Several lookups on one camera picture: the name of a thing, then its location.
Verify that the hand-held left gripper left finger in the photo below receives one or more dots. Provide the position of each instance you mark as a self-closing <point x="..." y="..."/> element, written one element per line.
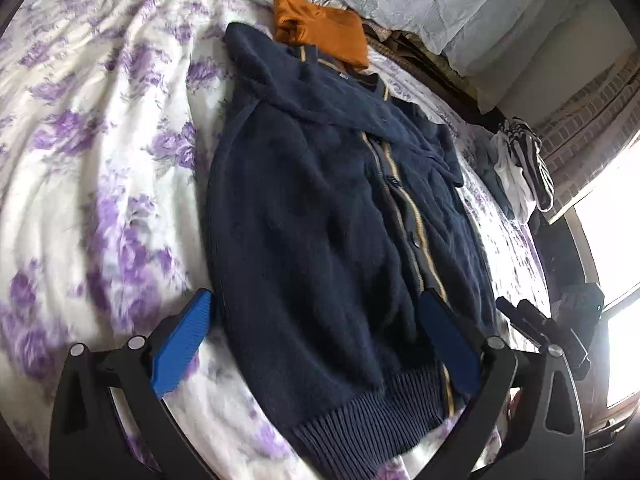
<point x="182" y="342"/>

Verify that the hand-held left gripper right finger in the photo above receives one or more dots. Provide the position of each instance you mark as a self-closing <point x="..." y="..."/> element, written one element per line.
<point x="447" y="345"/>

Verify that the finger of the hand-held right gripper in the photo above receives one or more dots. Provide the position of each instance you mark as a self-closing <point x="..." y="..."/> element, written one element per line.
<point x="585" y="310"/>
<point x="540" y="327"/>

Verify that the navy knit cardigan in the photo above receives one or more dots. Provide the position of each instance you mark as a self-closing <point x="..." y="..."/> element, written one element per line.
<point x="310" y="240"/>

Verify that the window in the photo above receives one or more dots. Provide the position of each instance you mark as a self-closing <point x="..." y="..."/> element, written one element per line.
<point x="620" y="240"/>

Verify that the black white striped garment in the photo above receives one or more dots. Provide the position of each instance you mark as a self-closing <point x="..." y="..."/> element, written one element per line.
<point x="535" y="165"/>

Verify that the plaid curtain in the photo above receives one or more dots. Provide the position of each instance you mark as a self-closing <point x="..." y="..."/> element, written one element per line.
<point x="590" y="120"/>

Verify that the purple floral bedsheet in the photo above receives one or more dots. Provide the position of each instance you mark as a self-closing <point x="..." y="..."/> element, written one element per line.
<point x="100" y="160"/>

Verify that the orange garment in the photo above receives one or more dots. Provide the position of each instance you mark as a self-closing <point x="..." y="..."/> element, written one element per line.
<point x="325" y="30"/>

